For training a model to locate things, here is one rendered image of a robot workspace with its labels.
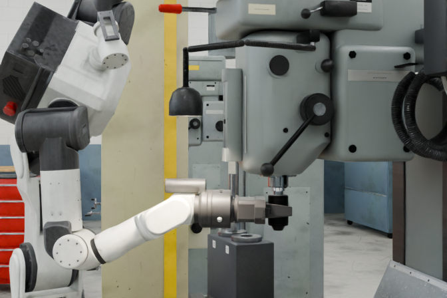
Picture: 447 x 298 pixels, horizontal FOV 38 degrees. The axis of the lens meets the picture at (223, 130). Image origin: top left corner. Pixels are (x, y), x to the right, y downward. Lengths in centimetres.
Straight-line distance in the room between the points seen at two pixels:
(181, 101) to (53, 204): 41
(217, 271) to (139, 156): 131
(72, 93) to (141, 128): 158
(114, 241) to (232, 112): 40
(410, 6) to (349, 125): 31
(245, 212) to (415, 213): 46
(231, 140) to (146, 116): 174
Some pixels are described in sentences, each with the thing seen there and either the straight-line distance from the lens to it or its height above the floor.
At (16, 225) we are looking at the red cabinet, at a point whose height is 59.
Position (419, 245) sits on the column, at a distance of 170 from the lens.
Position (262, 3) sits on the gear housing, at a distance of 140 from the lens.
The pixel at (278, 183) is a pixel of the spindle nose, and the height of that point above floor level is 129.
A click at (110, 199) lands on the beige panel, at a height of 108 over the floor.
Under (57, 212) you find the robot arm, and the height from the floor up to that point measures 122.
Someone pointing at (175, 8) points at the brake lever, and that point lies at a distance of 157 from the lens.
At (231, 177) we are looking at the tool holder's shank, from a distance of 197.
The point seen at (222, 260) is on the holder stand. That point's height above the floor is 103.
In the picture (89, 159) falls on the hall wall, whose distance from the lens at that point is 1043.
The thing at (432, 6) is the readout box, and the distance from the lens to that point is 131.
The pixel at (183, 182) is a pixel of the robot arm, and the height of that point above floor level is 129.
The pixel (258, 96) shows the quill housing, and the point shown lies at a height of 148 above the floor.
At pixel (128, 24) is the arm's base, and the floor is 171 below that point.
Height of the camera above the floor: 141
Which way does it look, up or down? level
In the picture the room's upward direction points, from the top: straight up
